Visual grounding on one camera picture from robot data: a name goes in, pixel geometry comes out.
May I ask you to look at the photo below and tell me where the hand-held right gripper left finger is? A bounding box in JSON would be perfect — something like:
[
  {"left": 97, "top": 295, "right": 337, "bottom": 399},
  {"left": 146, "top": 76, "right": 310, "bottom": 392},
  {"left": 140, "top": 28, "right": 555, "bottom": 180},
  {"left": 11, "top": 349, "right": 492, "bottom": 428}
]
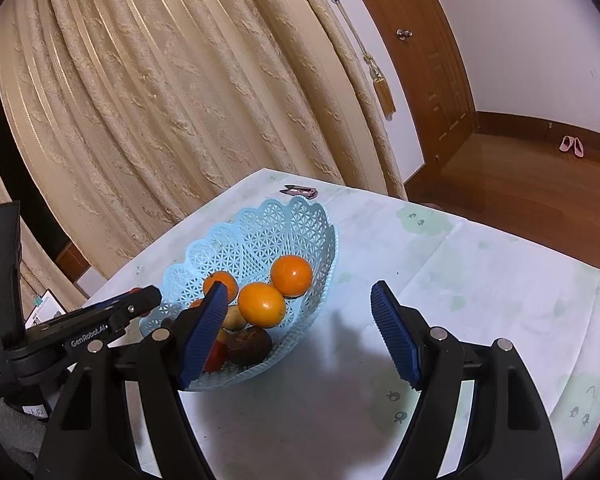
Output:
[{"left": 32, "top": 282, "right": 229, "bottom": 480}]

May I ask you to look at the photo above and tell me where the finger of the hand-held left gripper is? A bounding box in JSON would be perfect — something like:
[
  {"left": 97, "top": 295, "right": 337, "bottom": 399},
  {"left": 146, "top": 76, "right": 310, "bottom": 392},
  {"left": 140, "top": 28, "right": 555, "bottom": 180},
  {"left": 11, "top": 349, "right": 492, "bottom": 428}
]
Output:
[{"left": 107, "top": 285, "right": 163, "bottom": 346}]

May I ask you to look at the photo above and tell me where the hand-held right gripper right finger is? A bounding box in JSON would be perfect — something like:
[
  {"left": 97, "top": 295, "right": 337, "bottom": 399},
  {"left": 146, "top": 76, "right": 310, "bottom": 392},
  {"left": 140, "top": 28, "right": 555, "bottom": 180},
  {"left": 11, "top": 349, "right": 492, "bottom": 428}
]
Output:
[{"left": 371, "top": 281, "right": 563, "bottom": 480}]

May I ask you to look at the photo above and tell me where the red cherry tomato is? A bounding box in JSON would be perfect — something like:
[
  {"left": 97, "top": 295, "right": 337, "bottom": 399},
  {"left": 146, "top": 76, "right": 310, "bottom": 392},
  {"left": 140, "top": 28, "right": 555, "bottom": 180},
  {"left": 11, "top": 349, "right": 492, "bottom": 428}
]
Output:
[{"left": 202, "top": 340, "right": 227, "bottom": 373}]

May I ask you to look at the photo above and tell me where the brown longan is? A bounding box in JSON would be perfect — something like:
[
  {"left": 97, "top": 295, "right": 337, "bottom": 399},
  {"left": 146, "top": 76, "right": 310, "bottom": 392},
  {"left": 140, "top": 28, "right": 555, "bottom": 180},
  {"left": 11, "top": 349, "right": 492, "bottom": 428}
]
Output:
[{"left": 222, "top": 304, "right": 248, "bottom": 332}]

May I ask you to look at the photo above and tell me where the dark brown passion fruit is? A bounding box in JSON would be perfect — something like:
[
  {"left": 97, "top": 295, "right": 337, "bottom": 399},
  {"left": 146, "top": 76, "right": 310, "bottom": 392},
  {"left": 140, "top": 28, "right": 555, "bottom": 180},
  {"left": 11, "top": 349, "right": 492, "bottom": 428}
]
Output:
[{"left": 225, "top": 326, "right": 273, "bottom": 366}]

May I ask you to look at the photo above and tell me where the large orange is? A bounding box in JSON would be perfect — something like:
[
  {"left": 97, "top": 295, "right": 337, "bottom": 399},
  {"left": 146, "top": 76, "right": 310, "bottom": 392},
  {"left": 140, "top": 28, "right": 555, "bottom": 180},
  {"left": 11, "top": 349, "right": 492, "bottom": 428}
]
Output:
[{"left": 237, "top": 282, "right": 287, "bottom": 329}]

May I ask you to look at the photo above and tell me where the light blue lattice basket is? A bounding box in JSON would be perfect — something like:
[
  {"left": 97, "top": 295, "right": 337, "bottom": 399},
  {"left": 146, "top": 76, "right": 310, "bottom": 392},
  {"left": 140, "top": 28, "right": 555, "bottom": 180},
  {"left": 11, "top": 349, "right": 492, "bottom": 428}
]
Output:
[{"left": 140, "top": 196, "right": 340, "bottom": 392}]

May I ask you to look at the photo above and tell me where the person's left hand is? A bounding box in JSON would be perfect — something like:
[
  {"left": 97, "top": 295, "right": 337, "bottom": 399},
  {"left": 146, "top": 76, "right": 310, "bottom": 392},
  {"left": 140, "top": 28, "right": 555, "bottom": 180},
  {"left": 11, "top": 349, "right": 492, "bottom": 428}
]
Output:
[{"left": 0, "top": 405, "right": 48, "bottom": 473}]

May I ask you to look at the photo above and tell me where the narrow beige curtain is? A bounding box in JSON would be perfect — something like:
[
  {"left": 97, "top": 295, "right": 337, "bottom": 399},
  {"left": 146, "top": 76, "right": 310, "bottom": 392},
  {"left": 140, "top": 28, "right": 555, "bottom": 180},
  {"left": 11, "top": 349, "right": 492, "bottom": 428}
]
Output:
[{"left": 0, "top": 150, "right": 106, "bottom": 321}]

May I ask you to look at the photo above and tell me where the wooden window sill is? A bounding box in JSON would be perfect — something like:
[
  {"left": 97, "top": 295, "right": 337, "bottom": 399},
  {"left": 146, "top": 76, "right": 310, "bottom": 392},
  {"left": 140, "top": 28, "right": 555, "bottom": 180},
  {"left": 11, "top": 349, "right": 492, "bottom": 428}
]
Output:
[{"left": 55, "top": 241, "right": 89, "bottom": 286}]

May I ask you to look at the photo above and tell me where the white green patterned tablecloth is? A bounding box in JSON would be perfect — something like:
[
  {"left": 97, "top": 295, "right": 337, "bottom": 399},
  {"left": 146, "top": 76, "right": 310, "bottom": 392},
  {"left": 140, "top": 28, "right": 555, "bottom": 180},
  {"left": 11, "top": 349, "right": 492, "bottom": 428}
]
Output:
[{"left": 0, "top": 167, "right": 600, "bottom": 480}]

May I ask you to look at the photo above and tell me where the dark window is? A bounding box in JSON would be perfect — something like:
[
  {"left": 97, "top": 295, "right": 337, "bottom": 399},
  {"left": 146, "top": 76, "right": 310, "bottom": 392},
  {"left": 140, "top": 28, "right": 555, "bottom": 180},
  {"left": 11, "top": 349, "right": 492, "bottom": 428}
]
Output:
[{"left": 0, "top": 72, "right": 48, "bottom": 243}]

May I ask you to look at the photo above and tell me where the wide beige curtain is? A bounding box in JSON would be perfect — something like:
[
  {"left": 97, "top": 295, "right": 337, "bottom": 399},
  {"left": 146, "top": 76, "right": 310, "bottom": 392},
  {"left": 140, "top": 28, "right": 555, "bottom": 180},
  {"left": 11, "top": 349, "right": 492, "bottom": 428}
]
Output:
[{"left": 0, "top": 0, "right": 407, "bottom": 281}]

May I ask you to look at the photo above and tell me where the beige curtain tieback tassel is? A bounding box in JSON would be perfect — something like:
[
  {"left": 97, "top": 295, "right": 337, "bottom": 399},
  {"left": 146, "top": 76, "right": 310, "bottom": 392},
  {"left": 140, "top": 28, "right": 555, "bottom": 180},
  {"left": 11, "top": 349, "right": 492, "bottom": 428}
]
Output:
[{"left": 330, "top": 0, "right": 397, "bottom": 121}]

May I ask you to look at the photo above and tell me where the brown wooden door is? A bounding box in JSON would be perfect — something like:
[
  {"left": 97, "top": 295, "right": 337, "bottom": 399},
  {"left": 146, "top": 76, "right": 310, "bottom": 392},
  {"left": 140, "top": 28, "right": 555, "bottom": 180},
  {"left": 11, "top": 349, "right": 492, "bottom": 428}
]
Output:
[{"left": 340, "top": 0, "right": 477, "bottom": 167}]

